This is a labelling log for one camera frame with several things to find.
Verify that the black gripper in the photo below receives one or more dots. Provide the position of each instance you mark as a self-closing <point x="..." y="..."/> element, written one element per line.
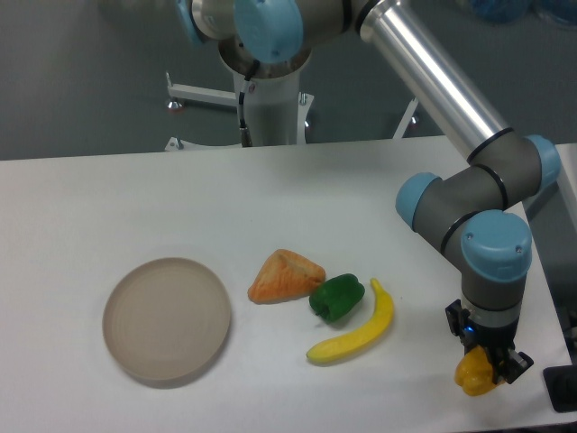
<point x="493" y="330"/>

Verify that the yellow toy bell pepper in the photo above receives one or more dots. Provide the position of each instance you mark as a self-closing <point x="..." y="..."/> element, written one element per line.
<point x="474" y="373"/>

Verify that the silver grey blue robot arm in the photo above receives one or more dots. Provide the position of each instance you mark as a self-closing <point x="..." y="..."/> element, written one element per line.
<point x="466" y="217"/>

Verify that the green toy bell pepper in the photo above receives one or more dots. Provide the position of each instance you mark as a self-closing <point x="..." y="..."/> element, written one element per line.
<point x="336" y="297"/>

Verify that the beige round plate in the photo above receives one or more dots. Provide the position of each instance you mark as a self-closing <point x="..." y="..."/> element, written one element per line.
<point x="166" y="322"/>

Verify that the black device at table edge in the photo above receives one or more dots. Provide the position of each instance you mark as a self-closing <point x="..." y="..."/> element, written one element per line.
<point x="560" y="383"/>

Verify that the yellow toy banana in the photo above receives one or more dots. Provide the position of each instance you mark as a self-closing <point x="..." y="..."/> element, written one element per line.
<point x="347" y="345"/>

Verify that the orange toy bread wedge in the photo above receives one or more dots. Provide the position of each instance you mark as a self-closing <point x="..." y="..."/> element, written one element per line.
<point x="285" y="275"/>

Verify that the blue object top right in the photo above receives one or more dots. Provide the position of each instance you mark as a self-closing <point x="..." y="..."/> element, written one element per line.
<point x="555" y="12"/>

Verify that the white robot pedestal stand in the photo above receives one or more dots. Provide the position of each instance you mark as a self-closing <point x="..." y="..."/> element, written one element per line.
<point x="340" y="91"/>

